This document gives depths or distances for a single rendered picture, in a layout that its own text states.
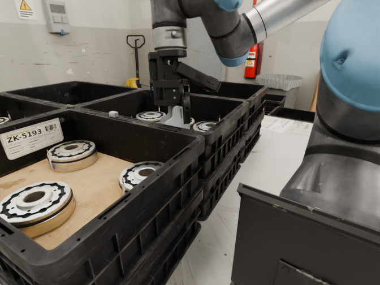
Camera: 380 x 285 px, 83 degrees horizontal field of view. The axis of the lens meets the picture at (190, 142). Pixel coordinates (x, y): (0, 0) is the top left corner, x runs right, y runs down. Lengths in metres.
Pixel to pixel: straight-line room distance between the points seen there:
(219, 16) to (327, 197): 0.36
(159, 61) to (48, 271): 0.41
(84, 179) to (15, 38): 3.52
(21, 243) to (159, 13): 0.44
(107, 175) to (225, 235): 0.29
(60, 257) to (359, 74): 0.29
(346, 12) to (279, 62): 3.15
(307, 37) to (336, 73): 3.09
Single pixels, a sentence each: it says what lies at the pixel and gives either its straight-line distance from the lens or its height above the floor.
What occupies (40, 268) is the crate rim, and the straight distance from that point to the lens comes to 0.23.
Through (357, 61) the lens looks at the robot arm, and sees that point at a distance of 0.24.
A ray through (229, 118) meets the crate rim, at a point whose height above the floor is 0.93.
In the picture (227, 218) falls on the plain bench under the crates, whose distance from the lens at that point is 0.56.
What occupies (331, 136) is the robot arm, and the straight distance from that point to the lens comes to 0.36.
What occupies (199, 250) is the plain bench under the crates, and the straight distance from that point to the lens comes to 0.50.
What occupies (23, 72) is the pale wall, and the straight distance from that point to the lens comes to 3.95.
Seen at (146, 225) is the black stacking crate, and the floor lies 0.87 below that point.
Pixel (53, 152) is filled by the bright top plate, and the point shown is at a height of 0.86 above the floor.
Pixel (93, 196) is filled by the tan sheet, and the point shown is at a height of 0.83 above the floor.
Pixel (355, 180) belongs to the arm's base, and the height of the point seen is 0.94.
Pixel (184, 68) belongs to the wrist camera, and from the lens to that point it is 0.51.
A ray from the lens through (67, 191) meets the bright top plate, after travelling 0.42.
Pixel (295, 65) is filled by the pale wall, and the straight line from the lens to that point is 3.37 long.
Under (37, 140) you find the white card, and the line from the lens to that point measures 0.61.
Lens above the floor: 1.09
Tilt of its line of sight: 25 degrees down
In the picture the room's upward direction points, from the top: straight up
